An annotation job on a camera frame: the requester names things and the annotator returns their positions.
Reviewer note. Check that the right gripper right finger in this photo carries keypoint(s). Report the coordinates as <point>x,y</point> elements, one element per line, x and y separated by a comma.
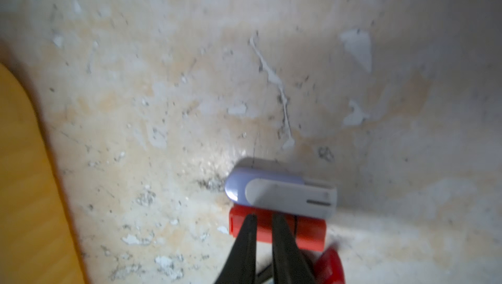
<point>289,265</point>

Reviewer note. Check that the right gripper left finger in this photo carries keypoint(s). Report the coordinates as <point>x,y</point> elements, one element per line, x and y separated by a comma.
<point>240,266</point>

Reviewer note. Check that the red usb flash drive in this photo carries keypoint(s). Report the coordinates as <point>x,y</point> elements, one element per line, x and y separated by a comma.
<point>309,233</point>

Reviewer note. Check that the lilac white usb drive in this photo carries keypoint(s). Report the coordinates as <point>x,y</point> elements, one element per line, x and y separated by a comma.
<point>281,192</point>

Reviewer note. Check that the yellow plastic storage tray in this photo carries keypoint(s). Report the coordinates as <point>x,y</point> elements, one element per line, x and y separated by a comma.
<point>37,244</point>

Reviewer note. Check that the dark red usb drive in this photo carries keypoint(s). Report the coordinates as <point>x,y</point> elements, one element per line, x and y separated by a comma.
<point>328,269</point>

